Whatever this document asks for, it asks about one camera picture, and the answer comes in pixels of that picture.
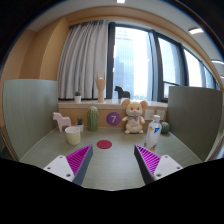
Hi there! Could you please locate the right green partition panel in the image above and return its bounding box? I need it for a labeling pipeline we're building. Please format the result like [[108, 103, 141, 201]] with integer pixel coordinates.
[[166, 86, 223, 161]]

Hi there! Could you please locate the green partition panel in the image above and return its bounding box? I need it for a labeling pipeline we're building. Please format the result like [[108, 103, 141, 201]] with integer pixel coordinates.
[[3, 79, 58, 160], [166, 86, 223, 161]]

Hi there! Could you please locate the grey curtain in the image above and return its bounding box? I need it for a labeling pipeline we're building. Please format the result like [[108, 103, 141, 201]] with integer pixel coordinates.
[[57, 20, 109, 99]]

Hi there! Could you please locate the purple number seven disc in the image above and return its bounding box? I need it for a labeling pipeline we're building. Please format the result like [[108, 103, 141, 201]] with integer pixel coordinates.
[[106, 112, 121, 126]]

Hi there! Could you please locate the white wall switch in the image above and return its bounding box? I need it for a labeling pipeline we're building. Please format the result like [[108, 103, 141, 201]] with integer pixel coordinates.
[[157, 110, 165, 120]]

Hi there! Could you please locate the black horse figure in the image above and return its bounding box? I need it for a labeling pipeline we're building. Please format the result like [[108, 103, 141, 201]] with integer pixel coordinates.
[[114, 86, 130, 99]]

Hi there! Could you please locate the pale yellow cup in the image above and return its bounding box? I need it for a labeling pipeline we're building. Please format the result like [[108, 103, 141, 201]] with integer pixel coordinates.
[[65, 126, 81, 145]]

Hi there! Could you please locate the pink wooden horse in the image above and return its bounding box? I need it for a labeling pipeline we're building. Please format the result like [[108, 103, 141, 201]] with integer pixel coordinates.
[[53, 112, 71, 131]]

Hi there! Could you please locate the red round coaster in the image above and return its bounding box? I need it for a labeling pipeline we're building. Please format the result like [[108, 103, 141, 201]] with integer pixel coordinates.
[[97, 140, 112, 149]]

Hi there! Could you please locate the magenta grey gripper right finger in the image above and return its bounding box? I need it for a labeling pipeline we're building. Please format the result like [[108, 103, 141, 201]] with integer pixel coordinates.
[[134, 145, 182, 184]]

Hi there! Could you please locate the clear plastic water bottle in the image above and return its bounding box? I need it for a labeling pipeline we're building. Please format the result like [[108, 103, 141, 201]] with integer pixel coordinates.
[[145, 115, 161, 151]]

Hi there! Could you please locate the wooden hand model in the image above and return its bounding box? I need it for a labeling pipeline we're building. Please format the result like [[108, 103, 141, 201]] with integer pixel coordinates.
[[96, 76, 106, 103]]

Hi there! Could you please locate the tall green cactus ornament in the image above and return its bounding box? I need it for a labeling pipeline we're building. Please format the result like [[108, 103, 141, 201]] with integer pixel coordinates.
[[87, 106, 99, 131]]

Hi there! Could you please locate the round green cactus ornament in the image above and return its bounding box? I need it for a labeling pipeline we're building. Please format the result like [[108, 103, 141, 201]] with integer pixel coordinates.
[[161, 122, 170, 134]]

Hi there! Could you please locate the beige plush mouse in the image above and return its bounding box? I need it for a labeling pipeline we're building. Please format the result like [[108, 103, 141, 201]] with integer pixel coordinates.
[[122, 98, 148, 134]]

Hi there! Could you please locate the small potted plant on sill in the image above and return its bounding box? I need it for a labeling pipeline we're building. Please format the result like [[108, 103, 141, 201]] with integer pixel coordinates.
[[74, 92, 81, 103]]

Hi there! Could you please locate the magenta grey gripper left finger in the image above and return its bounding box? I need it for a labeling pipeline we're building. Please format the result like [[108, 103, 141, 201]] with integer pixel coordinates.
[[44, 145, 93, 186]]

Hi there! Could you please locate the small potted plant on table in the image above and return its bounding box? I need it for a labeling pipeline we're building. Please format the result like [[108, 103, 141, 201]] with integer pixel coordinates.
[[76, 118, 84, 132]]

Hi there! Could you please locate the white wall socket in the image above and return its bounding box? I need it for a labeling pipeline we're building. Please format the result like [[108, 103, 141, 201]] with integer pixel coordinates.
[[144, 110, 154, 120]]

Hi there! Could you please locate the left green partition panel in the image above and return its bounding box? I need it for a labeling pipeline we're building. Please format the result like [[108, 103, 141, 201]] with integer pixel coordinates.
[[3, 79, 58, 160]]

